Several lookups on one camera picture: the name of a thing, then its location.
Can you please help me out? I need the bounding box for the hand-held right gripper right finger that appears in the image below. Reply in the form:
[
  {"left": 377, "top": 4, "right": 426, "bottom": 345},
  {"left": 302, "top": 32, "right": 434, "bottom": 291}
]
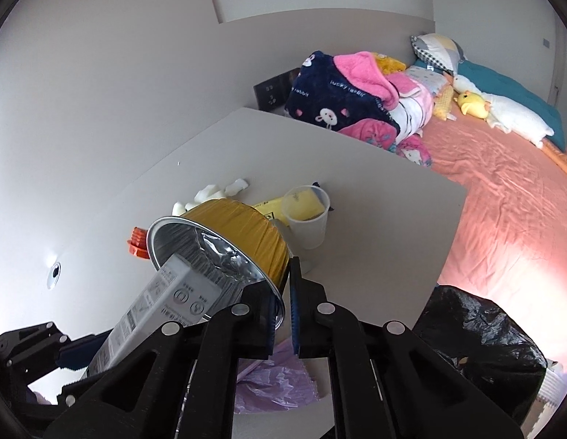
[{"left": 288, "top": 256, "right": 524, "bottom": 439}]

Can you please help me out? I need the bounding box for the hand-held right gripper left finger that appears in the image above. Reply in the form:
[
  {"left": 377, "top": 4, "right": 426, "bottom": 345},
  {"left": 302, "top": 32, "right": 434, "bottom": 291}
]
[{"left": 43, "top": 279, "right": 284, "bottom": 439}]

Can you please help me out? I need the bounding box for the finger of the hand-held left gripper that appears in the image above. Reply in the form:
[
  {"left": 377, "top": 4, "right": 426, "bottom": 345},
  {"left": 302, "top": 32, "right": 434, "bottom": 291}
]
[{"left": 55, "top": 331, "right": 113, "bottom": 372}]

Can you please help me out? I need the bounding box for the purple plastic bag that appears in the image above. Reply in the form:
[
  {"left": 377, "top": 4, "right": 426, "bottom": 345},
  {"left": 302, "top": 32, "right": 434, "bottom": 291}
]
[{"left": 233, "top": 338, "right": 330, "bottom": 414}]

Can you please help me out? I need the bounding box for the gold foil bowl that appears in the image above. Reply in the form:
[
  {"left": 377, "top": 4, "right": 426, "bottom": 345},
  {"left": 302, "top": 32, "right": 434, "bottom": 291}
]
[{"left": 146, "top": 199, "right": 291, "bottom": 330}]

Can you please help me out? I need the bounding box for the white printed carton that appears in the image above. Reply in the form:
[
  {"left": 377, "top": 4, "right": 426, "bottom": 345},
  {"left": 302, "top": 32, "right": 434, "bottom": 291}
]
[{"left": 80, "top": 254, "right": 243, "bottom": 380}]

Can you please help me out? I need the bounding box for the yellow packet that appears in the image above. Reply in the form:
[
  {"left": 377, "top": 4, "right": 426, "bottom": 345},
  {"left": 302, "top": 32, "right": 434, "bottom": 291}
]
[{"left": 251, "top": 196, "right": 291, "bottom": 228}]

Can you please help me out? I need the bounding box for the orange bottle cap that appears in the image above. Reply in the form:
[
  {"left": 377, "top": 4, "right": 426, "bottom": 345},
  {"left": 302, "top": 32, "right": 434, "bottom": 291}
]
[{"left": 127, "top": 227, "right": 151, "bottom": 260}]

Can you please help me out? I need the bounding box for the black bagged trash bin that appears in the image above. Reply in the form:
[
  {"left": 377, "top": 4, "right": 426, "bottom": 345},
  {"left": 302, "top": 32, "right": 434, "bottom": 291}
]
[{"left": 412, "top": 285, "right": 548, "bottom": 426}]

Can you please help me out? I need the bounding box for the clear plastic cup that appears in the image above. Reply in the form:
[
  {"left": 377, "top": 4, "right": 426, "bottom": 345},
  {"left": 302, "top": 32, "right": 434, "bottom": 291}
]
[{"left": 282, "top": 185, "right": 331, "bottom": 250}]

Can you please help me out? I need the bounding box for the white bedside table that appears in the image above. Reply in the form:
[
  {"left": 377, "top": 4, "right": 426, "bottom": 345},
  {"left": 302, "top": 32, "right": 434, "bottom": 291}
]
[{"left": 50, "top": 107, "right": 468, "bottom": 439}]

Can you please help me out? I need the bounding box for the navy rabbit print blanket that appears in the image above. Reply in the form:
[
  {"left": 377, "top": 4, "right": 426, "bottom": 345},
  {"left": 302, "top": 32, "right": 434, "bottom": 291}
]
[{"left": 283, "top": 50, "right": 414, "bottom": 147}]

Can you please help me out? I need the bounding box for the bed with pink sheet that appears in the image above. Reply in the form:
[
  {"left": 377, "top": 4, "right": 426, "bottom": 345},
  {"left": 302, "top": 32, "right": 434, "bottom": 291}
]
[{"left": 402, "top": 57, "right": 567, "bottom": 303}]

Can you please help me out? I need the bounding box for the white pink cartoon blanket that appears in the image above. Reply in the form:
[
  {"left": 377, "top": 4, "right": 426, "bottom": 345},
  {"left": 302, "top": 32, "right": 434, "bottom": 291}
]
[{"left": 393, "top": 78, "right": 435, "bottom": 140}]

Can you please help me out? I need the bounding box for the yellow dotted long pillow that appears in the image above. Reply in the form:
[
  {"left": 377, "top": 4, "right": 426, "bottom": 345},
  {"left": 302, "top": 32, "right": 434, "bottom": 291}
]
[{"left": 432, "top": 85, "right": 458, "bottom": 122}]

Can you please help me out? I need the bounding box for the yellow plush blanket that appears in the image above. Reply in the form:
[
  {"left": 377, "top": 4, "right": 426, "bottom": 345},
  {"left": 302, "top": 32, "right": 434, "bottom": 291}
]
[{"left": 375, "top": 53, "right": 408, "bottom": 74}]

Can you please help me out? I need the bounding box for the light dotted pillow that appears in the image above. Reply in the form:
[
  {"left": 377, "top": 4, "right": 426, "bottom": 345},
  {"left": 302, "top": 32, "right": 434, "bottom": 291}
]
[{"left": 405, "top": 65, "right": 451, "bottom": 97}]

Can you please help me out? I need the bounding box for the yellow duck plush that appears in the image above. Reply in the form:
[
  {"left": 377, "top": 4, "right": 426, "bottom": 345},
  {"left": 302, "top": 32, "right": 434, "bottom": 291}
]
[{"left": 455, "top": 91, "right": 490, "bottom": 119}]

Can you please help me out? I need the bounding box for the patchwork pillow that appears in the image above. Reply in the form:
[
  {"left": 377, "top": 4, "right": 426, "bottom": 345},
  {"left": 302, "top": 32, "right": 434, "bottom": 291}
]
[{"left": 410, "top": 33, "right": 467, "bottom": 76}]

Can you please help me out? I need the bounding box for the white goose plush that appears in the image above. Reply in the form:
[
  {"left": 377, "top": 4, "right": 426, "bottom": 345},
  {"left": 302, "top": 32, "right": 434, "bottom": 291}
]
[{"left": 453, "top": 74, "right": 567, "bottom": 179}]

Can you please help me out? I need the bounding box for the teal pillow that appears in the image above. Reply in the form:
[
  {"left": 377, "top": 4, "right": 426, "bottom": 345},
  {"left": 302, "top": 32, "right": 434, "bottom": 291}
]
[{"left": 414, "top": 58, "right": 567, "bottom": 151}]

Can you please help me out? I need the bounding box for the round wall cable hole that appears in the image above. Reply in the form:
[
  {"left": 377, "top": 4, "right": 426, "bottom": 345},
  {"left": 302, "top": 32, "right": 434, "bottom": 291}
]
[{"left": 46, "top": 260, "right": 63, "bottom": 290}]

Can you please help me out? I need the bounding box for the black wall socket panel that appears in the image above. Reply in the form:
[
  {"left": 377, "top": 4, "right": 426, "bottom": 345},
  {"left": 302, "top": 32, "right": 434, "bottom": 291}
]
[{"left": 254, "top": 68, "right": 303, "bottom": 113}]

